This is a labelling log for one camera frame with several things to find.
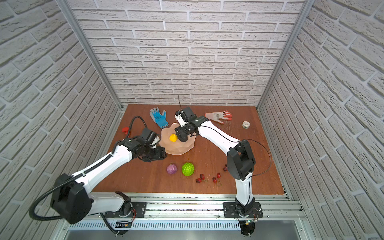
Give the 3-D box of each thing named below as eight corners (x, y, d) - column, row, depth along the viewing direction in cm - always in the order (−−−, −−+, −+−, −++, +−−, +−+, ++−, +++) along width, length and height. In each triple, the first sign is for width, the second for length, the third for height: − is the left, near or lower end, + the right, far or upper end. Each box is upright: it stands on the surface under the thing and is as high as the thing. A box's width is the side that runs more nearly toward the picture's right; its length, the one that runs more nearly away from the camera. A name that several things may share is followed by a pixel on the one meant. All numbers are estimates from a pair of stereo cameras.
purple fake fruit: (167, 174, 87) (166, 171, 83) (168, 166, 89) (167, 163, 86) (176, 174, 87) (175, 171, 83) (177, 166, 90) (176, 163, 86)
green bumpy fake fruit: (187, 179, 86) (187, 175, 81) (181, 170, 89) (180, 166, 84) (195, 172, 89) (195, 167, 83) (189, 164, 91) (188, 159, 86)
